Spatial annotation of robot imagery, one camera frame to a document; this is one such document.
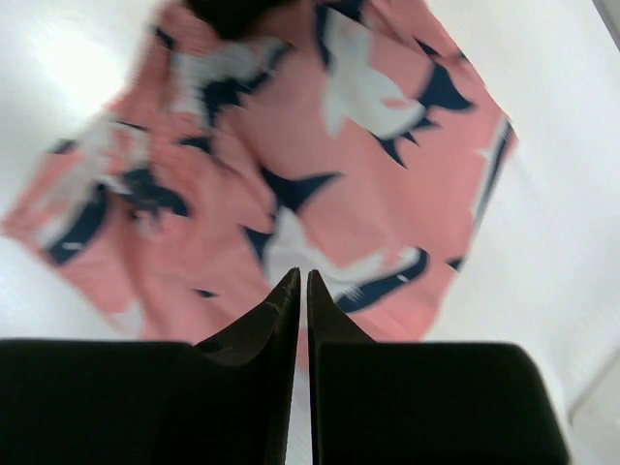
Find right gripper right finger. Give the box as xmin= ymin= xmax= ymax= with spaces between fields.
xmin=307 ymin=271 xmax=570 ymax=464

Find pink shark print shorts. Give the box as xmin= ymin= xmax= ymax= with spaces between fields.
xmin=1 ymin=1 xmax=516 ymax=343

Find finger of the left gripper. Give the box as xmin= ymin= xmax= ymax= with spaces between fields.
xmin=186 ymin=0 xmax=286 ymax=40

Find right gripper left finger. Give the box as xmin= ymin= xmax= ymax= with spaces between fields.
xmin=1 ymin=269 xmax=300 ymax=464

